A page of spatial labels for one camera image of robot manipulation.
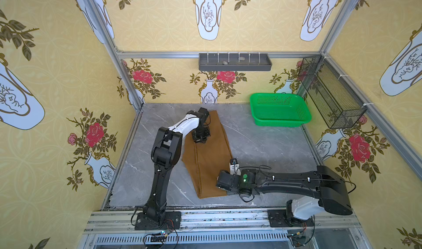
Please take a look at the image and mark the brown long pants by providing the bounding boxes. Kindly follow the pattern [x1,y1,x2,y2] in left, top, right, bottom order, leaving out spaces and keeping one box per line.
[181,110,233,199]

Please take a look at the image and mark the aluminium front rail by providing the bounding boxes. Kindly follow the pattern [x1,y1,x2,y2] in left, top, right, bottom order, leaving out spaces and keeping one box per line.
[83,207,361,234]

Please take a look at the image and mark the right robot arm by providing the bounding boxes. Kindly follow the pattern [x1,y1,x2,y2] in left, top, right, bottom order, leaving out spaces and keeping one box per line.
[216,166,353,221]

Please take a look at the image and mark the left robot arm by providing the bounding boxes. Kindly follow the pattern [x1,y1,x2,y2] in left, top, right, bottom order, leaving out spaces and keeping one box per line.
[142,107,211,225]

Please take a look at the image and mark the small circuit board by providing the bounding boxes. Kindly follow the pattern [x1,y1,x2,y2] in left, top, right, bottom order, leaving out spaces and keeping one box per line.
[150,234,168,244]

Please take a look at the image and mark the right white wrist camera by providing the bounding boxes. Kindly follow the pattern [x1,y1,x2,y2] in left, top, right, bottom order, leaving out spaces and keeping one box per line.
[230,159,241,175]

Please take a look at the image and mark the black wire mesh basket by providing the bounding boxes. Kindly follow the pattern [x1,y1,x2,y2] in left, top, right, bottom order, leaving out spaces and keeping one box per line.
[298,55,367,129]

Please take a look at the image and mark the grey wall shelf tray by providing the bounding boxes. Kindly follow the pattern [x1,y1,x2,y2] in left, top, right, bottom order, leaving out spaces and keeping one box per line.
[198,52,273,72]

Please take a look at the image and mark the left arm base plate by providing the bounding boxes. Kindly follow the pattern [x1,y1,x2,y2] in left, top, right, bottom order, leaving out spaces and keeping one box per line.
[135,211,181,230]

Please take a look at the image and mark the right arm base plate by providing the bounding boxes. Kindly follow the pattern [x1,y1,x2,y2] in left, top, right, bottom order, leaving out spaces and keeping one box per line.
[267,208,314,228]

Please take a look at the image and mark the green plastic basket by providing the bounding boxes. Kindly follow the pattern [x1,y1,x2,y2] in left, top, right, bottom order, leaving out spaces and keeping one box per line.
[249,93,312,128]

